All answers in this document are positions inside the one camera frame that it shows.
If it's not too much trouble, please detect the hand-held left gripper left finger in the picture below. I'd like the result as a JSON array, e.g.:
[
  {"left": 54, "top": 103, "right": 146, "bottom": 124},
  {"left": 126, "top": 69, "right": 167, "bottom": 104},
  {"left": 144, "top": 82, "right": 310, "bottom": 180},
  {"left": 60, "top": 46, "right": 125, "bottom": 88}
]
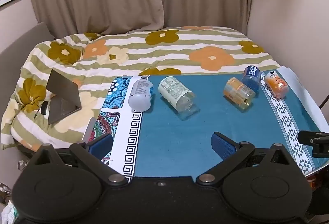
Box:
[{"left": 33, "top": 133, "right": 129, "bottom": 186}]

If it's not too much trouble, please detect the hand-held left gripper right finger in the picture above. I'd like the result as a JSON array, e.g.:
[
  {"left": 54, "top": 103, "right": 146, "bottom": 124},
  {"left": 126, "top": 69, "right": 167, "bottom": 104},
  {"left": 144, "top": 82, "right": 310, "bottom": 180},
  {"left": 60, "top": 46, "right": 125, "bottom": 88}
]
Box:
[{"left": 197, "top": 132, "right": 296, "bottom": 187}]

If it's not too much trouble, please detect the white flat device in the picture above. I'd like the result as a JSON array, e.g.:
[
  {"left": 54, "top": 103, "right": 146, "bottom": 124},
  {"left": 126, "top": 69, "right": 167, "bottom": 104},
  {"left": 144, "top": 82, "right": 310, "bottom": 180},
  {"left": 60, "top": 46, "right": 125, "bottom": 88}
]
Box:
[{"left": 82, "top": 117, "right": 97, "bottom": 143}]

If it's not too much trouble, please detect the colourful mandala patterned cloth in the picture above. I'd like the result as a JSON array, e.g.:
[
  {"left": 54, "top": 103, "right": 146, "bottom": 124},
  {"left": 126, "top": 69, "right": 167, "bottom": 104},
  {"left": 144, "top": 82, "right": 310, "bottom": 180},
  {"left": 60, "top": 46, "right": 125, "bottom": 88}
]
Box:
[{"left": 89, "top": 75, "right": 151, "bottom": 183}]

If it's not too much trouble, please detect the teal cloth with triangle band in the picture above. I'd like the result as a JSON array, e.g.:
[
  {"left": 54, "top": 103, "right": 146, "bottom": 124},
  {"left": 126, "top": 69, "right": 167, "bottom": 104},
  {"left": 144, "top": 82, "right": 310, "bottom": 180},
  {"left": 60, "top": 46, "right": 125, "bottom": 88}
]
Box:
[{"left": 134, "top": 74, "right": 323, "bottom": 178}]

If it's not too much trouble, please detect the grey open laptop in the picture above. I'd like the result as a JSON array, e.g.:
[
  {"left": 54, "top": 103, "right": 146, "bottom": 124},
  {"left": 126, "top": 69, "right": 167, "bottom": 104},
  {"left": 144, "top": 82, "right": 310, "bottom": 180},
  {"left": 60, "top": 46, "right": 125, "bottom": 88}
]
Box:
[{"left": 46, "top": 69, "right": 82, "bottom": 125}]

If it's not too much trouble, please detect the white plastic bottle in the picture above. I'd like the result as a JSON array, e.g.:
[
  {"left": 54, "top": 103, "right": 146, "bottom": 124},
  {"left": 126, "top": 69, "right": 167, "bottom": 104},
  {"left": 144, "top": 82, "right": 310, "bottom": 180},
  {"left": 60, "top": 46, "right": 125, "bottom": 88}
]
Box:
[{"left": 128, "top": 80, "right": 154, "bottom": 111}]

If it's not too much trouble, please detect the clear bottle with white label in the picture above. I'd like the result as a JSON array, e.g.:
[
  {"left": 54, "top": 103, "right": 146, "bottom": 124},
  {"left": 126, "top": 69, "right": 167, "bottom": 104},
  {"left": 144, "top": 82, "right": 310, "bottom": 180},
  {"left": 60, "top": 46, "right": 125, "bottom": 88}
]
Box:
[{"left": 158, "top": 76, "right": 199, "bottom": 121}]

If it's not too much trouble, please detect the blue labelled bottle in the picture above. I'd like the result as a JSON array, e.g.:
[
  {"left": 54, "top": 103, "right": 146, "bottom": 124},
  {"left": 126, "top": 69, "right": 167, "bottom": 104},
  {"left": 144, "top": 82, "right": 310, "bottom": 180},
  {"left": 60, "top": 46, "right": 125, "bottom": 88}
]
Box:
[{"left": 242, "top": 65, "right": 262, "bottom": 97}]

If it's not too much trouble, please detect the orange bottle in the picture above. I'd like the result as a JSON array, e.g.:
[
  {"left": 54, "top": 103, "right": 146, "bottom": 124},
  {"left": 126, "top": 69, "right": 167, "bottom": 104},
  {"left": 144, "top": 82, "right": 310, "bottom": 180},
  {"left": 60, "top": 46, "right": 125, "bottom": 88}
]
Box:
[{"left": 264, "top": 71, "right": 290, "bottom": 99}]

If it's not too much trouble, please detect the white sheet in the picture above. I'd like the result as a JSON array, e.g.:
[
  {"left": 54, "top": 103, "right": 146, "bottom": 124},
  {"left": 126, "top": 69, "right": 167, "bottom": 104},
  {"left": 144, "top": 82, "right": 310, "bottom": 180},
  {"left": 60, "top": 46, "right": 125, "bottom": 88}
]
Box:
[{"left": 279, "top": 66, "right": 329, "bottom": 134}]

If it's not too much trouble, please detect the floral striped blanket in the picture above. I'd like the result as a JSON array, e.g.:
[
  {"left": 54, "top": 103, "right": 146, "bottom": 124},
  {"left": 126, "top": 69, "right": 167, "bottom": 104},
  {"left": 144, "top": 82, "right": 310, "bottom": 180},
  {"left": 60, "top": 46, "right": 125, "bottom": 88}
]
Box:
[{"left": 1, "top": 26, "right": 282, "bottom": 151}]

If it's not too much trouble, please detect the black cable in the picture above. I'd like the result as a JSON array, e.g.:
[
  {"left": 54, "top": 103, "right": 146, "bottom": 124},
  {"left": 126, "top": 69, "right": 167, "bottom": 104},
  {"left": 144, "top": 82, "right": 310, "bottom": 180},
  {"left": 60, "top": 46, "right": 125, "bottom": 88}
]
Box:
[{"left": 319, "top": 90, "right": 329, "bottom": 109}]

